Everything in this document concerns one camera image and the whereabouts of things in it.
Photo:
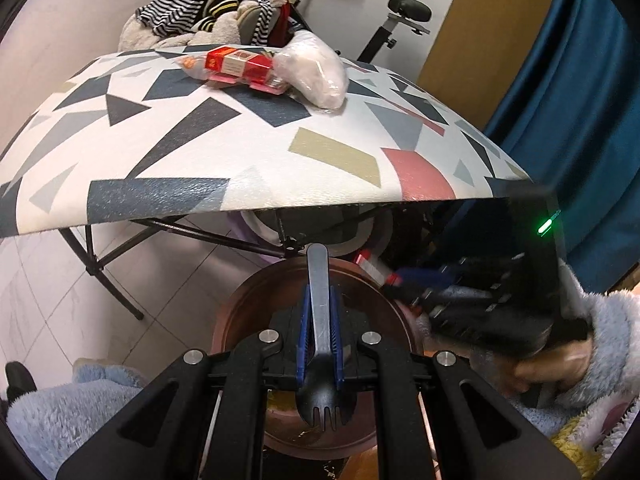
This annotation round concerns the black folding table frame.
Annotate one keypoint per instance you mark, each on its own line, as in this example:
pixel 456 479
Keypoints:
pixel 200 232

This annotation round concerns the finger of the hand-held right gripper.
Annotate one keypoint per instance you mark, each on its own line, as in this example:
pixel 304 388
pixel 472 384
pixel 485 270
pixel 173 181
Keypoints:
pixel 425 275
pixel 435 297

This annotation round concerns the person's right hand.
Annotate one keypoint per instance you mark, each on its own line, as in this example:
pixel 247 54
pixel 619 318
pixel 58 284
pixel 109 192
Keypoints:
pixel 550 365

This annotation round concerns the small red packet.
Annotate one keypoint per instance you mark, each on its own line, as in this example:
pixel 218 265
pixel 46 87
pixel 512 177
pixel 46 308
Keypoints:
pixel 370 265

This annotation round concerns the white round basin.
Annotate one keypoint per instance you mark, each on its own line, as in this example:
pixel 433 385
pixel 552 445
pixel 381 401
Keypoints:
pixel 350 245

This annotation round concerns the dark jacket with yellow stripe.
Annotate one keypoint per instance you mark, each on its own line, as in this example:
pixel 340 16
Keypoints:
pixel 220 7

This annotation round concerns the red cloth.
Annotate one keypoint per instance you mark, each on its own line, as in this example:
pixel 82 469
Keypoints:
pixel 282 22

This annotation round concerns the light blue fluffy robe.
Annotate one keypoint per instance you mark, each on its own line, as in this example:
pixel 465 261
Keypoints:
pixel 75 410

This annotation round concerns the brown round bin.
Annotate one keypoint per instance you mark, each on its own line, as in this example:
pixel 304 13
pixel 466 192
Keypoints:
pixel 250 320

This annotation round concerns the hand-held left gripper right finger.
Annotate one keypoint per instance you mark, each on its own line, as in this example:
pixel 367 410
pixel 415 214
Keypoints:
pixel 339 340

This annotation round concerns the person's right forearm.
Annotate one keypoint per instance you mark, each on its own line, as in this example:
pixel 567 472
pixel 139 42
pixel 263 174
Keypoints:
pixel 610 320

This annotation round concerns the black plastic spork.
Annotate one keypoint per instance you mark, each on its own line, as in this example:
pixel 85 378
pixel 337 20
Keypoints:
pixel 317 310

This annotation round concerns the blue curtain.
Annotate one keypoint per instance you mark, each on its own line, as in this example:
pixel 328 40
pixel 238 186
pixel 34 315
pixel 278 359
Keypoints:
pixel 575 85

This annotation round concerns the black chair caster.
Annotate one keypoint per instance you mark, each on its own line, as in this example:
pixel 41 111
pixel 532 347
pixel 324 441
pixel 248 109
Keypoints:
pixel 20 382

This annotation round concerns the black exercise bike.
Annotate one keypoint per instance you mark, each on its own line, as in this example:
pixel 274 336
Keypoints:
pixel 385 35

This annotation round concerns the wooden door panel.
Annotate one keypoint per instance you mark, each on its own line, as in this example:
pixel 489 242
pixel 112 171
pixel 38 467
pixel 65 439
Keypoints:
pixel 490 25

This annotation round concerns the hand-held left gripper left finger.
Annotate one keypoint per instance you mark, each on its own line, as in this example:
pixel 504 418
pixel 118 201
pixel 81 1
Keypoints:
pixel 302 340

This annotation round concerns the white plastic bag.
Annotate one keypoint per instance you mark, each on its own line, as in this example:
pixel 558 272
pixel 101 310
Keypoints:
pixel 312 67

